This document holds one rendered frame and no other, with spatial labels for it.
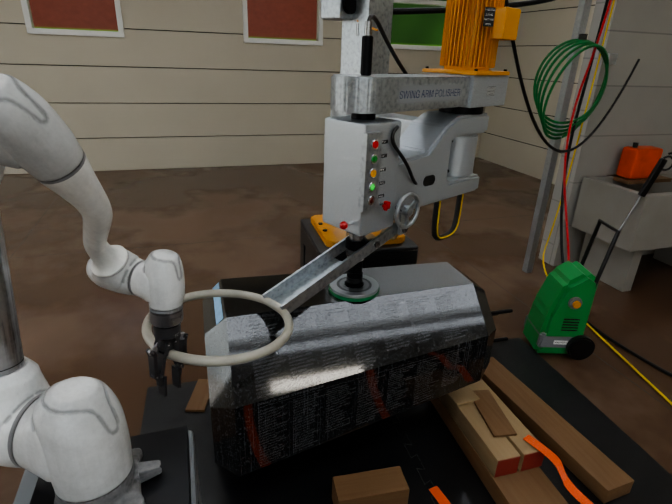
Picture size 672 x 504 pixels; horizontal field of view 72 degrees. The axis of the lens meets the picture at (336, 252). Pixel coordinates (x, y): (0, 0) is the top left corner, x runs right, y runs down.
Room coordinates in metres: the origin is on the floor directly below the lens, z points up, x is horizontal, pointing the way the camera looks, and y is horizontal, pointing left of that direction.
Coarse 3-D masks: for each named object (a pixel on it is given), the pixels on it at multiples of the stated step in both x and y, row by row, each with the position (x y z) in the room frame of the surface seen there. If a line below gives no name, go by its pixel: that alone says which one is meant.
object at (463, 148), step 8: (464, 136) 2.16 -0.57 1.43; (472, 136) 2.18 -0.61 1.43; (456, 144) 2.15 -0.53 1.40; (464, 144) 2.15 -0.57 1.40; (472, 144) 2.17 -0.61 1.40; (456, 152) 2.15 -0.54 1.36; (464, 152) 2.15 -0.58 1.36; (472, 152) 2.17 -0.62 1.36; (456, 160) 2.15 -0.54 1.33; (464, 160) 2.15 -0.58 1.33; (472, 160) 2.18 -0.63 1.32; (448, 168) 2.16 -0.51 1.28; (456, 168) 2.15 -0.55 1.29; (464, 168) 2.15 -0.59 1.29; (472, 168) 2.19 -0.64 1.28; (456, 176) 2.16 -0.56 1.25; (464, 176) 2.17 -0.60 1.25
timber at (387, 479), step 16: (336, 480) 1.39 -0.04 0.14; (352, 480) 1.39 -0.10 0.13; (368, 480) 1.40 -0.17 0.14; (384, 480) 1.40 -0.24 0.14; (400, 480) 1.40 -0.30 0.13; (336, 496) 1.33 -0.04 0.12; (352, 496) 1.32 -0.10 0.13; (368, 496) 1.32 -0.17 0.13; (384, 496) 1.34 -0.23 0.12; (400, 496) 1.35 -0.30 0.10
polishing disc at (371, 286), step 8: (336, 280) 1.81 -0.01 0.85; (344, 280) 1.81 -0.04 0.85; (368, 280) 1.82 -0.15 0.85; (336, 288) 1.73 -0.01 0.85; (344, 288) 1.74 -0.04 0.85; (352, 288) 1.74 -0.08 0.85; (360, 288) 1.74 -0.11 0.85; (368, 288) 1.74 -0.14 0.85; (376, 288) 1.75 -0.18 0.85; (344, 296) 1.68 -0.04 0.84; (352, 296) 1.68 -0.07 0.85; (360, 296) 1.68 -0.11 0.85; (368, 296) 1.69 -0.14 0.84
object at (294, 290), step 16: (384, 240) 1.81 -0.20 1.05; (320, 256) 1.71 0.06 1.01; (352, 256) 1.68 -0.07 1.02; (304, 272) 1.65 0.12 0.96; (320, 272) 1.67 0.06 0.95; (336, 272) 1.62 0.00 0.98; (272, 288) 1.55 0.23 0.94; (288, 288) 1.59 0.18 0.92; (304, 288) 1.52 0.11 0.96; (320, 288) 1.56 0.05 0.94; (288, 304) 1.45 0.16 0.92
